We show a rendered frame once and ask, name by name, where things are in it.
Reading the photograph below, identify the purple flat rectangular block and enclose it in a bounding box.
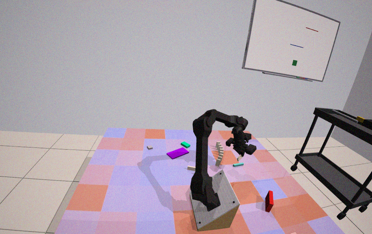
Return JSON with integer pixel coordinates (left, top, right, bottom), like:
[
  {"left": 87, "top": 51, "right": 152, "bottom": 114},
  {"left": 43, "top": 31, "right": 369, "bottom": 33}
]
[{"left": 167, "top": 147, "right": 189, "bottom": 159}]

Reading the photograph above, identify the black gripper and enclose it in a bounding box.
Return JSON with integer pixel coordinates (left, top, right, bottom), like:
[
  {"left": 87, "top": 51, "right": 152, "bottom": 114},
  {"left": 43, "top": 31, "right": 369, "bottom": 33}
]
[{"left": 226, "top": 135, "right": 257, "bottom": 157}]

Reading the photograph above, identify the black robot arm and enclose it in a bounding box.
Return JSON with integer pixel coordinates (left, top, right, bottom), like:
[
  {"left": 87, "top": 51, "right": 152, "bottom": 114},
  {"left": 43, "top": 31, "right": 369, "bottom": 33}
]
[{"left": 190, "top": 109, "right": 251, "bottom": 211}]

